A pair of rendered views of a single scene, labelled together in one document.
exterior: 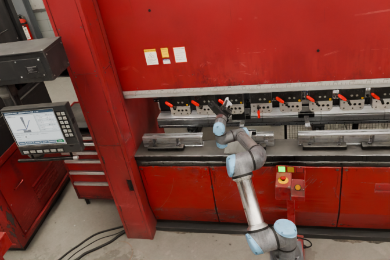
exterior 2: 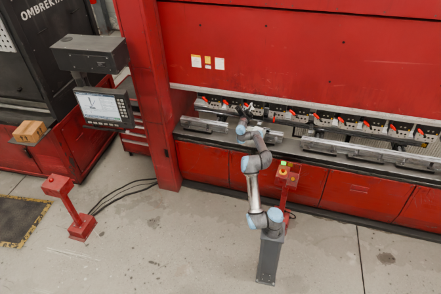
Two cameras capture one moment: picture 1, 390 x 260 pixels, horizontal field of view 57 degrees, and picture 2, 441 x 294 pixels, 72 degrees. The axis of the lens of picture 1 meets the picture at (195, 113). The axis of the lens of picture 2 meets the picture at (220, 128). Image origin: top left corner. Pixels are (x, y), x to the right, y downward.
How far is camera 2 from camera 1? 0.41 m
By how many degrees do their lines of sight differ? 11
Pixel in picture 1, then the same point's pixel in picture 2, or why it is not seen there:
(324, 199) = (312, 188)
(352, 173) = (336, 174)
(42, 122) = (105, 103)
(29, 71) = (99, 65)
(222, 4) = (260, 31)
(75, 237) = (119, 181)
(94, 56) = (150, 56)
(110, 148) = (154, 125)
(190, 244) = (205, 201)
